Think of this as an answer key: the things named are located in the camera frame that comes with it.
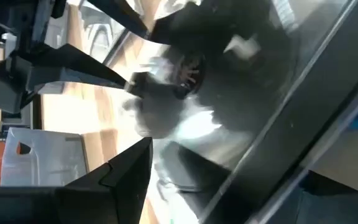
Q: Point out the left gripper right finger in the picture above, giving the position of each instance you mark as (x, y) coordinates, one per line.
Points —
(191, 174)

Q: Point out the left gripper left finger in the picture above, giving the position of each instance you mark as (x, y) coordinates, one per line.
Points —
(126, 186)

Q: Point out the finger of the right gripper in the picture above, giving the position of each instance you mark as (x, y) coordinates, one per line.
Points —
(57, 65)
(120, 15)

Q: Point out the translucent grey plastic bin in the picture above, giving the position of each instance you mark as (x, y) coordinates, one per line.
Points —
(48, 161)

